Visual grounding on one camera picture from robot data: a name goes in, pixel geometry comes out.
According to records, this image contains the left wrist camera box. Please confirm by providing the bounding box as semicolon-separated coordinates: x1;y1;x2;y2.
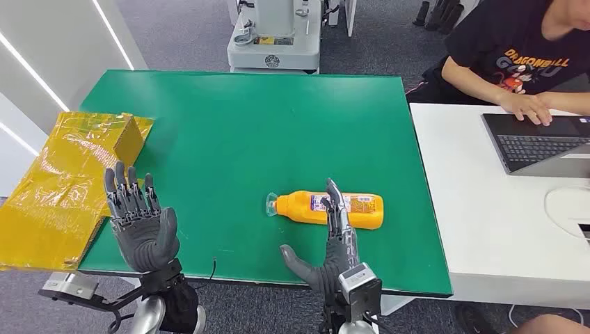
39;273;100;301

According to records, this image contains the black chair base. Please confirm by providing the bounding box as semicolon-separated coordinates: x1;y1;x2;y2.
413;0;465;35

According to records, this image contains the orange plastic bottle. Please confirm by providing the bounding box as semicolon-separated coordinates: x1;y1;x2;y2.
265;190;385;230

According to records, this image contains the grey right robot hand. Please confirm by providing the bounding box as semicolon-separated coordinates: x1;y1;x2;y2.
280;178;360;296

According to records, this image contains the green table mat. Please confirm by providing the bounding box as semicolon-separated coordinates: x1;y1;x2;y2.
77;69;454;299

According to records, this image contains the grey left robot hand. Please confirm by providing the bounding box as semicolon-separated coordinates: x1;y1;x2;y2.
103;161;182;273

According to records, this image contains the black camera cable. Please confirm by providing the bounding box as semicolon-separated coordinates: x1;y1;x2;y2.
107;306;134;334

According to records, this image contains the person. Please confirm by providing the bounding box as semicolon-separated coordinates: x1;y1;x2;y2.
455;303;590;334
405;0;590;126

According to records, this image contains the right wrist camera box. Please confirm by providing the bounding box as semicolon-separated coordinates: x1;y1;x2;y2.
337;262;383;320

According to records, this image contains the white round object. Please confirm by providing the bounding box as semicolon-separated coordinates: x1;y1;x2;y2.
544;185;590;241

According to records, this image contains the white wall light strip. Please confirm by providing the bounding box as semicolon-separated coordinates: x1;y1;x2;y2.
0;122;40;157
91;0;136;71
0;32;70;113

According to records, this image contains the white upright panel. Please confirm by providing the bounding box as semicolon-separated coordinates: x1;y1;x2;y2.
343;0;358;38

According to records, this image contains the white desk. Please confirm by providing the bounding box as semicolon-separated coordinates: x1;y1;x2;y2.
409;102;590;310

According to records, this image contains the dark grey laptop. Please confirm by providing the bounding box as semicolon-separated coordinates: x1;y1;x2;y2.
480;113;590;178

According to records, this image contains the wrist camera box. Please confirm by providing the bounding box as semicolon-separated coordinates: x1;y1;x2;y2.
337;262;383;320
39;273;100;301

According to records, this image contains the person's right hand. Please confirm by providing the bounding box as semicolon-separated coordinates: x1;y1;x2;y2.
497;91;553;127

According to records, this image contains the yellow film-wrapped cardboard box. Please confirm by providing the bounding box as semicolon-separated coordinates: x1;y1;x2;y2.
0;111;155;272

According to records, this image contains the thin black cable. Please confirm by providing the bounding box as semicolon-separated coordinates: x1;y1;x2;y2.
202;257;218;289

